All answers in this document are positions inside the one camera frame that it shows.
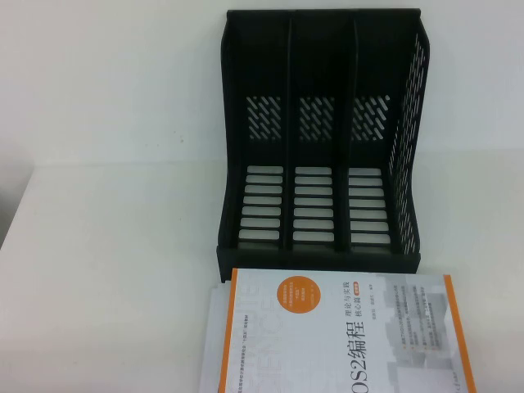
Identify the white book with orange edges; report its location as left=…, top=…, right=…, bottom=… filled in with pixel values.
left=219, top=268, right=478, bottom=393

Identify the black plastic three-slot book stand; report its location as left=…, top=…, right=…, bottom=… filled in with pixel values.
left=215, top=8, right=433, bottom=284

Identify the plain white book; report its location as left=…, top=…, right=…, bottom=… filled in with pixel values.
left=206, top=283, right=235, bottom=393

